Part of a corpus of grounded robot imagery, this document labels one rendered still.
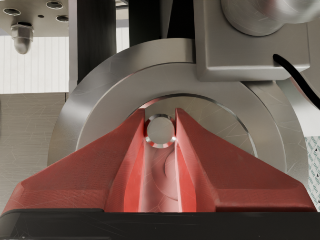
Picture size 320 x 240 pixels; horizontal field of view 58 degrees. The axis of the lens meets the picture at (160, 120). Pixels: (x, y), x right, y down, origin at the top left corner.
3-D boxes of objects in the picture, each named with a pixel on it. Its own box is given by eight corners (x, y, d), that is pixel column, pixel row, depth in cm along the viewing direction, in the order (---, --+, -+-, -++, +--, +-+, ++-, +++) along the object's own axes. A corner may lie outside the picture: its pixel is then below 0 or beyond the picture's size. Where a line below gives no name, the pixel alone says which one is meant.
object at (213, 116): (171, 280, 14) (76, 153, 14) (168, 263, 16) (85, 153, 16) (290, 181, 14) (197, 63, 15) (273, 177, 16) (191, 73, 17)
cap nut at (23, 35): (29, 24, 48) (29, 50, 47) (37, 32, 51) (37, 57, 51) (6, 24, 47) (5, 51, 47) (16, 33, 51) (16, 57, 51)
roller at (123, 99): (290, 70, 16) (284, 285, 15) (203, 117, 42) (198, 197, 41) (84, 53, 16) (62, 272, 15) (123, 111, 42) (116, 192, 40)
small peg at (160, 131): (165, 106, 12) (185, 135, 12) (162, 114, 14) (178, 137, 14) (136, 125, 11) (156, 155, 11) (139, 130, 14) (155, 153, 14)
